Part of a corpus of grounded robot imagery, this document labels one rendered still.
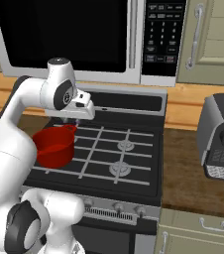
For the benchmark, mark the black microwave door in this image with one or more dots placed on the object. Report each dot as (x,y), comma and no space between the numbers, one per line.
(64,33)

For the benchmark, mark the silver microwave oven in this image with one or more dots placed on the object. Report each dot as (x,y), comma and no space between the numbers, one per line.
(94,36)

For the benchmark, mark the red pot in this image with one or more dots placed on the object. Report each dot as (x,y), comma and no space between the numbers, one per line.
(54,149)

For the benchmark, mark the grey coffee machine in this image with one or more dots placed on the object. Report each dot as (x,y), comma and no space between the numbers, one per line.
(221,135)

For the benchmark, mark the silver stove knob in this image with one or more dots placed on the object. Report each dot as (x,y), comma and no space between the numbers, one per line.
(118,207)
(88,202)
(139,210)

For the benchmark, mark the beige drawer front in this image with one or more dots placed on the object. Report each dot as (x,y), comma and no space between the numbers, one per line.
(186,223)

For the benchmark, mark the black gas stove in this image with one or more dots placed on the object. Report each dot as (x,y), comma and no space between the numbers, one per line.
(124,155)

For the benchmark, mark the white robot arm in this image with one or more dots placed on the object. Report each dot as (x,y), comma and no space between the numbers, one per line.
(8,149)

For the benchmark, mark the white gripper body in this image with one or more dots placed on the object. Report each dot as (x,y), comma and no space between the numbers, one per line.
(81,112)

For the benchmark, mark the beige base cupboard door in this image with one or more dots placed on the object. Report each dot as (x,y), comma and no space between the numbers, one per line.
(200,244)

